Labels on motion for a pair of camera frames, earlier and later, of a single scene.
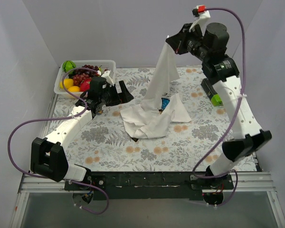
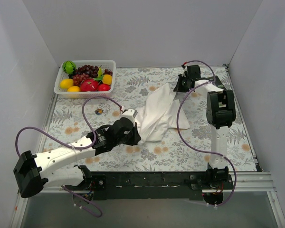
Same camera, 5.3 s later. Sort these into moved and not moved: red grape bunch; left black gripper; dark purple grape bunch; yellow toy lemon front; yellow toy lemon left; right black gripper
Moved: right black gripper; left black gripper
Not moved: dark purple grape bunch; red grape bunch; yellow toy lemon front; yellow toy lemon left
